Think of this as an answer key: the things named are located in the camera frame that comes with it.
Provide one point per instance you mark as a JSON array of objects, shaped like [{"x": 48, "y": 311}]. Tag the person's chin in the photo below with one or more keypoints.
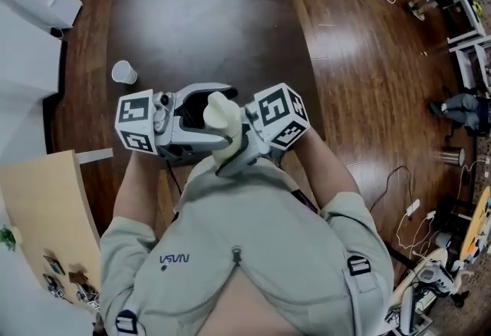
[{"x": 249, "y": 307}]

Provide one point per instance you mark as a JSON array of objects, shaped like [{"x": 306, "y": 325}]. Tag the round wooden table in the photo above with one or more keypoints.
[{"x": 477, "y": 223}]

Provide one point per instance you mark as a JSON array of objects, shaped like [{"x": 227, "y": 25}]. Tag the steel cylinder bin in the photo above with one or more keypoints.
[{"x": 450, "y": 157}]

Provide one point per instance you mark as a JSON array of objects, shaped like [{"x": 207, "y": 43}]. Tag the person's right forearm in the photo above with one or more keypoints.
[{"x": 326, "y": 173}]

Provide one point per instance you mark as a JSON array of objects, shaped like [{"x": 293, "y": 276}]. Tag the cream plastic knob part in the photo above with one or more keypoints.
[{"x": 218, "y": 114}]

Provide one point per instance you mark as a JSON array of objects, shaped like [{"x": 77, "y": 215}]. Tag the light wooden table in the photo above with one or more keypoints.
[{"x": 42, "y": 192}]

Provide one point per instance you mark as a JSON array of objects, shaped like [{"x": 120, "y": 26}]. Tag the light wooden desk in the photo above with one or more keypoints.
[{"x": 437, "y": 255}]

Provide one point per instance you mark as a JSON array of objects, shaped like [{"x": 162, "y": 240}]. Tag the person's beige shirt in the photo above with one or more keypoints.
[{"x": 249, "y": 234}]

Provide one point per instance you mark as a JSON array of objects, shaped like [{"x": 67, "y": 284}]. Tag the dark wooden table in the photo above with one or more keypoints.
[{"x": 199, "y": 20}]

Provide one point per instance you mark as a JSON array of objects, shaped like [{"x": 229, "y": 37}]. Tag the pile of small electronic devices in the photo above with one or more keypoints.
[{"x": 78, "y": 280}]

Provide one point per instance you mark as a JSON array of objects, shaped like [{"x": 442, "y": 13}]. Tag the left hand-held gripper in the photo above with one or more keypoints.
[{"x": 134, "y": 112}]

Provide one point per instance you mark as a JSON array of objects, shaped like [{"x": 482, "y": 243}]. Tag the small potted plant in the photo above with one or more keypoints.
[{"x": 7, "y": 238}]

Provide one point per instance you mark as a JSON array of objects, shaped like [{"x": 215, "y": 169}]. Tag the white shelving unit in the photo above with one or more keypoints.
[{"x": 466, "y": 70}]

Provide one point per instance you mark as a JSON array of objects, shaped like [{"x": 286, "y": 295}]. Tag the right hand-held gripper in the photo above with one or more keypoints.
[{"x": 280, "y": 116}]

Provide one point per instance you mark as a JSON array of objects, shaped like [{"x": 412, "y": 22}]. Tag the white power adapter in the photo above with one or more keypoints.
[{"x": 413, "y": 208}]

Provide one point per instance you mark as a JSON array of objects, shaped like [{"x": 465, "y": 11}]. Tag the person's left forearm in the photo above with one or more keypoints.
[{"x": 134, "y": 192}]

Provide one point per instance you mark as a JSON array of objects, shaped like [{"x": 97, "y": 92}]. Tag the clear plastic cup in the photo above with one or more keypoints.
[{"x": 122, "y": 71}]

